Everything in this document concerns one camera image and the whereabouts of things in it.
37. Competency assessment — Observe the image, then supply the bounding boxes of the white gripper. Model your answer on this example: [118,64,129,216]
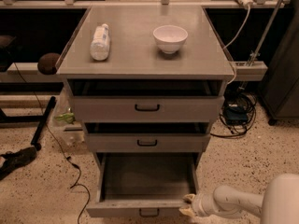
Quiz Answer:
[179,193,214,217]

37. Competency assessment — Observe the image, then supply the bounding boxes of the grey bottom drawer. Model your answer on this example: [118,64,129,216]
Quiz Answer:
[87,153,199,217]

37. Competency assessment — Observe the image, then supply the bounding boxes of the grey drawer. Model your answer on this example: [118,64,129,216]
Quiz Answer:
[85,133,210,153]
[70,96,224,122]
[87,153,199,217]

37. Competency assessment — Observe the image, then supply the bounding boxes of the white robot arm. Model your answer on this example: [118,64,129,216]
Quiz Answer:
[179,174,299,224]

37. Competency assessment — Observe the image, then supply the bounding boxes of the grey middle drawer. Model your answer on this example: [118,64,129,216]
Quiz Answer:
[85,133,210,153]

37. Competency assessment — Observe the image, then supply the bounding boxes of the grey drawer cabinet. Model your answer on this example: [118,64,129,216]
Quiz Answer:
[55,5,235,176]

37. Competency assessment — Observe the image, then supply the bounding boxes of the grey top drawer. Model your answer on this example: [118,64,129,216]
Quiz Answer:
[70,96,224,122]

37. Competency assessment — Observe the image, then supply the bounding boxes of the blue electronic box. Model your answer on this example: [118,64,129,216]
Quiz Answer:
[223,106,249,125]

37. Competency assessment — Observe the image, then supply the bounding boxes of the dark grey cabinet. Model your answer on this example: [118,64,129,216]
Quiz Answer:
[259,7,299,125]

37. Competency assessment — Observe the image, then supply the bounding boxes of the clear plastic bag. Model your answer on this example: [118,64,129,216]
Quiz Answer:
[50,89,84,146]

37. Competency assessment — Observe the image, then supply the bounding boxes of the silver metal pole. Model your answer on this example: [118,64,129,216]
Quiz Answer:
[246,0,283,66]

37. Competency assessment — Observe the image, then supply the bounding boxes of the white ceramic bowl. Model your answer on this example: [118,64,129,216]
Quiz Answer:
[152,25,188,54]

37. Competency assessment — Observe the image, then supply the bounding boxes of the black metal bar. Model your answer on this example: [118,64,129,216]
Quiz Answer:
[31,96,56,151]

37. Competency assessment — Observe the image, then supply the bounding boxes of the white plastic bottle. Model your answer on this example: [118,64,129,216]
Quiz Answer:
[90,23,110,61]

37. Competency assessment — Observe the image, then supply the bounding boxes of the black cloth on floor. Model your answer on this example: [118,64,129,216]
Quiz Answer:
[0,147,37,180]

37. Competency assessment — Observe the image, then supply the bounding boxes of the brown round ball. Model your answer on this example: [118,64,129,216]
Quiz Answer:
[37,53,60,75]

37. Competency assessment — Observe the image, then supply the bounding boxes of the black cable bundle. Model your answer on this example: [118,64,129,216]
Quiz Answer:
[210,89,259,140]

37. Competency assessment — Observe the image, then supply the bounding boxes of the black floor cable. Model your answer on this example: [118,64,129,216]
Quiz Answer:
[12,63,92,224]

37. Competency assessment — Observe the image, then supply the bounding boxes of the white power cable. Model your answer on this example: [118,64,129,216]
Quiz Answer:
[222,4,252,86]

